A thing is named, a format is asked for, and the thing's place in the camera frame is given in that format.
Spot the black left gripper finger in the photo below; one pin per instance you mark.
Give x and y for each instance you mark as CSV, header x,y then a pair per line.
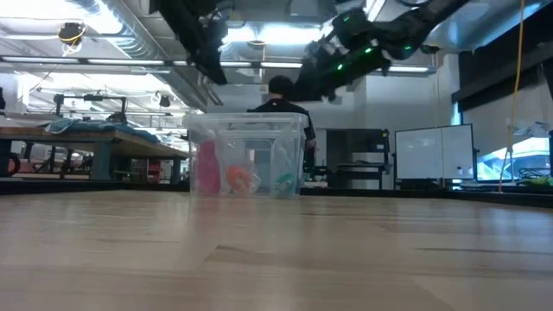
x,y
216,71

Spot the black camera rig frame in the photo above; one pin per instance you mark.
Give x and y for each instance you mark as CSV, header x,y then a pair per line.
x,y
93,98

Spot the orange bandage roll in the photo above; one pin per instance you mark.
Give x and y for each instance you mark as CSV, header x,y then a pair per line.
x,y
239,179

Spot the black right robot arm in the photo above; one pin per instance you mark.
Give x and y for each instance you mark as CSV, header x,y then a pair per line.
x,y
397,30

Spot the wooden top workbench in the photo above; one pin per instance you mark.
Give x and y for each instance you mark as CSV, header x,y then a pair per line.
x,y
108,149

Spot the clear plastic storage box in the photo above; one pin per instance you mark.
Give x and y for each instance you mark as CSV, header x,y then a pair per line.
x,y
246,129

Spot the blue cloth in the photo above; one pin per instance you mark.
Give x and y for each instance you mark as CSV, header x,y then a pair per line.
x,y
108,126

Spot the person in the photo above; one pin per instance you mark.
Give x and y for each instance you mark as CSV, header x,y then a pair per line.
x,y
281,95

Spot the small clear plastic pouch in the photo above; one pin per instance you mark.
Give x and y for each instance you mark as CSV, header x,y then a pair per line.
x,y
239,164

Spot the green elastic bandage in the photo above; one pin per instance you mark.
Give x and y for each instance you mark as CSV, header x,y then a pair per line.
x,y
285,182

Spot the black shelving cart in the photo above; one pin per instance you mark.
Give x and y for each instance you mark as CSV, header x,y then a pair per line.
x,y
358,147

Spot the long ceiling light strip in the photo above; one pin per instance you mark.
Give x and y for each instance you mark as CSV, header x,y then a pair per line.
x,y
129,62

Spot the whiteboard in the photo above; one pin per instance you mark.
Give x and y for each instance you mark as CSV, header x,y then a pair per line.
x,y
432,151

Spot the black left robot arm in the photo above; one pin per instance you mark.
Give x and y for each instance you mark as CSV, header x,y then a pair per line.
x,y
173,8

